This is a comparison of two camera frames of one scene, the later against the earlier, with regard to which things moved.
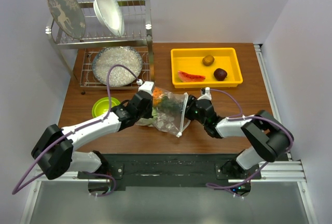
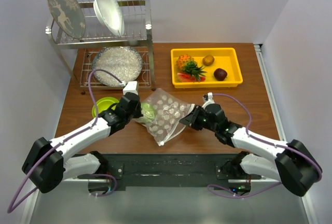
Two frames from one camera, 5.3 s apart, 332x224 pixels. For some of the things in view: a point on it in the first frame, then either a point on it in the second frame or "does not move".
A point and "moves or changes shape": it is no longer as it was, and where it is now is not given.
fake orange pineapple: x=157 y=96 → x=187 y=64
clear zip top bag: x=169 y=112 moves or changes shape
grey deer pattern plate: x=65 y=11 does not move
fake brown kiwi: x=208 y=60 does not move
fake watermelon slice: x=185 y=77 does not move
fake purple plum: x=220 y=74 does not move
